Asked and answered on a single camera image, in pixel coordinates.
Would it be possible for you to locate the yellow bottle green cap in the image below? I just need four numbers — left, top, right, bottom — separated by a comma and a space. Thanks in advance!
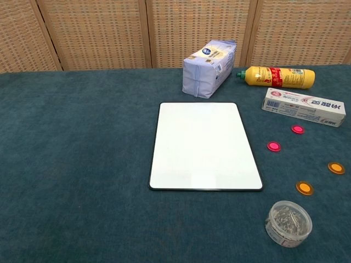
236, 66, 316, 90

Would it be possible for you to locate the white toothpaste box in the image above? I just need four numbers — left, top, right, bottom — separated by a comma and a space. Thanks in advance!
261, 87, 347, 128

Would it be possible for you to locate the white rectangular board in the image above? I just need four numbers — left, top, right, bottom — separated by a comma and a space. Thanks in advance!
149, 102, 264, 192

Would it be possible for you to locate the orange round magnet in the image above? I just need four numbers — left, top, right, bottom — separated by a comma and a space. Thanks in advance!
295, 181, 314, 196
327, 162, 346, 174

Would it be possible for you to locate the blue white tissue pack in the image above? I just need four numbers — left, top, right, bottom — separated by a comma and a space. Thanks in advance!
182, 39, 237, 99

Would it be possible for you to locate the woven folding screen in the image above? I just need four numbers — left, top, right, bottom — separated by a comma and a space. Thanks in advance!
0, 0, 351, 74

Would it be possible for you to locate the teal tablecloth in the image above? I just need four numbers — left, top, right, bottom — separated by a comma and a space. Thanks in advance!
0, 64, 351, 263

